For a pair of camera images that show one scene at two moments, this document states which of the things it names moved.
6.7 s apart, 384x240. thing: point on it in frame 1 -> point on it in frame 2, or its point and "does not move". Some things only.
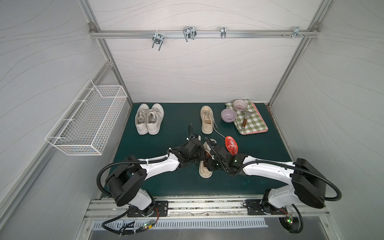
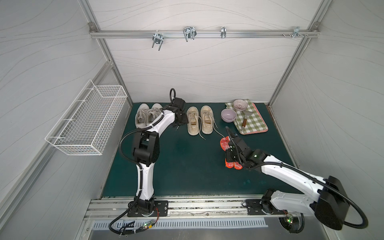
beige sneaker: x=204 y=172 -> x=192 y=117
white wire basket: x=85 y=125 does not move
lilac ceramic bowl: x=228 y=115 does not move
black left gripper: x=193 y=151 -> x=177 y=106
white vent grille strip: x=168 y=224 does not move
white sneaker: x=154 y=117 does not move
